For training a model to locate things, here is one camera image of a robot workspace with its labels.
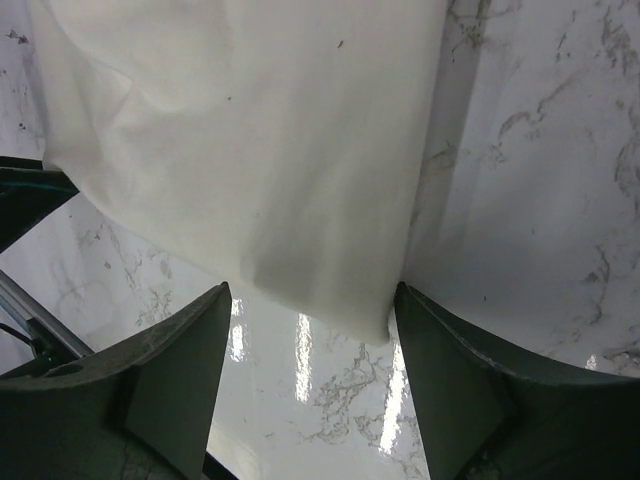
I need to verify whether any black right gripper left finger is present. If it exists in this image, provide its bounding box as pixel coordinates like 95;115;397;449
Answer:
1;283;232;479

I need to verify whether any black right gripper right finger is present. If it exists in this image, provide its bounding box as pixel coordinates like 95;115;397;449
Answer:
394;284;639;479

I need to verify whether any cream white t shirt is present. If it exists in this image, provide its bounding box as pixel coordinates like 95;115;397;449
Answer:
27;1;448;345

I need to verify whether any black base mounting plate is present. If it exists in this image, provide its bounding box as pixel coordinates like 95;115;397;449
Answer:
0;156;79;252

